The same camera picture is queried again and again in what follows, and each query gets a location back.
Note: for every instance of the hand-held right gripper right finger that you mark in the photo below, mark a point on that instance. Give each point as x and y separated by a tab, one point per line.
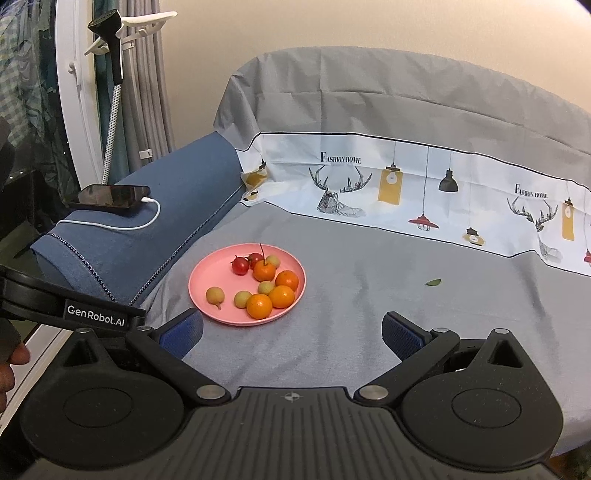
404	334

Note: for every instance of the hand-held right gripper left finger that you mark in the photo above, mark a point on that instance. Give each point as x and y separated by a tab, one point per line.
182	330

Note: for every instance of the white hanger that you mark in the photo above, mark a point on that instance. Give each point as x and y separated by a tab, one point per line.
147	21

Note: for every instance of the pink plate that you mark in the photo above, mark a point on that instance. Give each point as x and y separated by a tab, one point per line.
207	272

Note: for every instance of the blue sofa armrest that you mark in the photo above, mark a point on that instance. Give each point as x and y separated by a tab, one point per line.
184	194

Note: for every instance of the checked cloth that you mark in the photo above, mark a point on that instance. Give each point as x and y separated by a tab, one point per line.
18	92

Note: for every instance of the person's left hand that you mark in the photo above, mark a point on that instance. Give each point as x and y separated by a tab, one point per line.
18	355

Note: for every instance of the white curtain clip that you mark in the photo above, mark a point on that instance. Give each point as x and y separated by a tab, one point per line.
145	153

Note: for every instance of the grey curtain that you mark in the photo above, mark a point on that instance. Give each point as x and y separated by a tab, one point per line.
147	101

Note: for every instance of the yellow longan with stem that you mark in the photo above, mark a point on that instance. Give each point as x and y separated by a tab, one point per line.
215	295

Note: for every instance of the black smartphone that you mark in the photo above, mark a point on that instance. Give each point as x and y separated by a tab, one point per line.
111	196

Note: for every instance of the white door frame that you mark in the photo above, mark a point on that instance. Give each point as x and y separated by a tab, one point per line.
81	115

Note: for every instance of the grey printed sofa sheet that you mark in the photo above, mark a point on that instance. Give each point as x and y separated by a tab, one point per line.
415	115

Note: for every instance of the black garment steamer head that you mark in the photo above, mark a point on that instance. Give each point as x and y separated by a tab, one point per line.
115	60

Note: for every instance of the red cherry tomato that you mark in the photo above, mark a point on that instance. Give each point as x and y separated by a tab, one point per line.
239	265
255	259

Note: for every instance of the small orange with stem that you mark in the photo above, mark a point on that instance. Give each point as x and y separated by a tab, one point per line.
264	272

